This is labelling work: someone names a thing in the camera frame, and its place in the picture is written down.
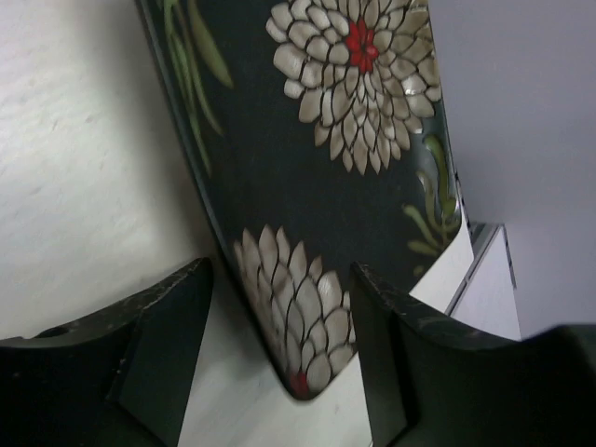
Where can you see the black floral square plate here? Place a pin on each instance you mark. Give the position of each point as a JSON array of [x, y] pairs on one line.
[[316, 134]]

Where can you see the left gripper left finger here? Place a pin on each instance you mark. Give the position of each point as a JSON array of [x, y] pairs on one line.
[[120, 376]]

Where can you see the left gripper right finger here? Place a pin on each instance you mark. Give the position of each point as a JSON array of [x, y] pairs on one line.
[[431, 380]]

